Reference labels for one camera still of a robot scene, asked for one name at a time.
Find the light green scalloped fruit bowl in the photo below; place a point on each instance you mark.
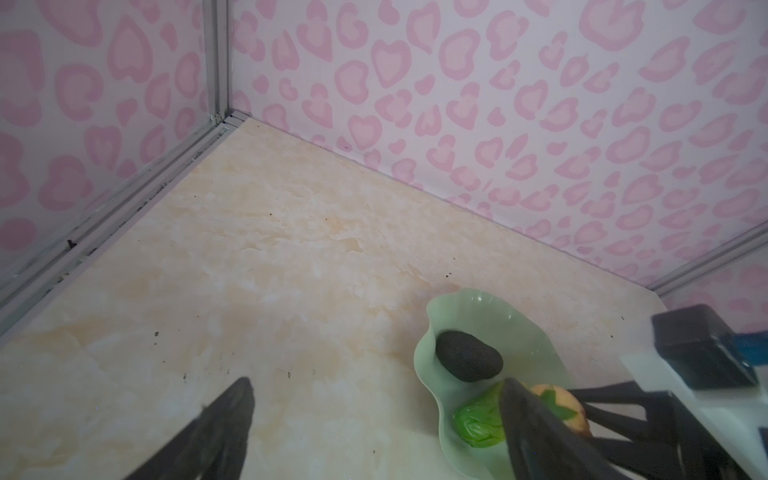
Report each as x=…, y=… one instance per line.
x=529, y=357

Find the corner aluminium post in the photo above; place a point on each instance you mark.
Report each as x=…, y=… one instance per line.
x=216, y=38
x=722, y=256

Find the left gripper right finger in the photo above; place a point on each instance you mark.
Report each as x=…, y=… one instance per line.
x=540, y=446

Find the left corner aluminium post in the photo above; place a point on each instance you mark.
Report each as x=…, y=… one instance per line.
x=216, y=38

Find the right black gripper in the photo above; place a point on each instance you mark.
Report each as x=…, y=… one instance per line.
x=734, y=417

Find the right corner aluminium post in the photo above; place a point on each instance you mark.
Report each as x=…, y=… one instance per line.
x=722, y=256

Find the yellow green fake mango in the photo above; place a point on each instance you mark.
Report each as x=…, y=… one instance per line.
x=478, y=423

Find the left diagonal aluminium frame bar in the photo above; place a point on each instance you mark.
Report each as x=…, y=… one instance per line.
x=40, y=277

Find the red green fake apple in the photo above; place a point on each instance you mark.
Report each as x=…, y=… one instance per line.
x=564, y=405

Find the dark fake avocado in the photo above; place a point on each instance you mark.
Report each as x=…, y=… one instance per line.
x=466, y=357

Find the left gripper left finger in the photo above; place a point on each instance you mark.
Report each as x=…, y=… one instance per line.
x=213, y=445

